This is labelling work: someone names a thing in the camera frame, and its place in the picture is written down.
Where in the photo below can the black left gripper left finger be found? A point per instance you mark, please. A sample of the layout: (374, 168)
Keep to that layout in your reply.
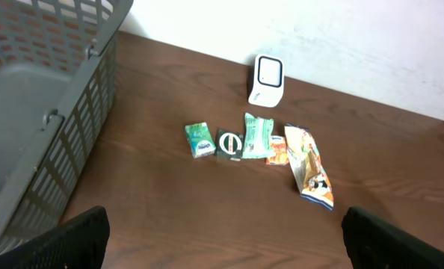
(78, 243)

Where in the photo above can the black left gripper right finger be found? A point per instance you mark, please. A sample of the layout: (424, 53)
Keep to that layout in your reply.
(371, 242)

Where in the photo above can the orange wet sheet package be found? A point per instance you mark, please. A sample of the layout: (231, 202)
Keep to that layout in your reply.
(305, 161)

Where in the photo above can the small orange tissue pack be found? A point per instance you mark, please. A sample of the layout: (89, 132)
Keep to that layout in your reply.
(278, 145)

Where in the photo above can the small teal tissue pack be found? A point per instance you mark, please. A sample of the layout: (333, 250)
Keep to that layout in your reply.
(200, 140)

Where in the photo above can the green Kleenex tissue pack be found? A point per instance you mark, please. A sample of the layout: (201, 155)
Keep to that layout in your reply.
(257, 137)

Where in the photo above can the dark green scrub pad pack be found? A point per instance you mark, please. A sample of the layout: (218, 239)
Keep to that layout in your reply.
(229, 145)

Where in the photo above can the dark grey plastic mesh basket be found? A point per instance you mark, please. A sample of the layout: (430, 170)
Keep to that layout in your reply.
(57, 77)

